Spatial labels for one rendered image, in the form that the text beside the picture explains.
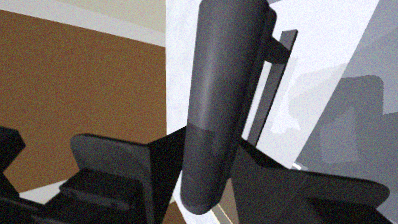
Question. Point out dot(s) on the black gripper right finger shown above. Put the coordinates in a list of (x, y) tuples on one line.
[(267, 192)]

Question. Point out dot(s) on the cream square tile with dark blue centre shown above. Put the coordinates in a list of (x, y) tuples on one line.
[(226, 212)]

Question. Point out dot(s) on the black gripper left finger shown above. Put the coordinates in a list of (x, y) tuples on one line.
[(157, 164)]

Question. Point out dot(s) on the grey flat mat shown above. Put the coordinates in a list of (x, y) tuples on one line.
[(357, 133)]

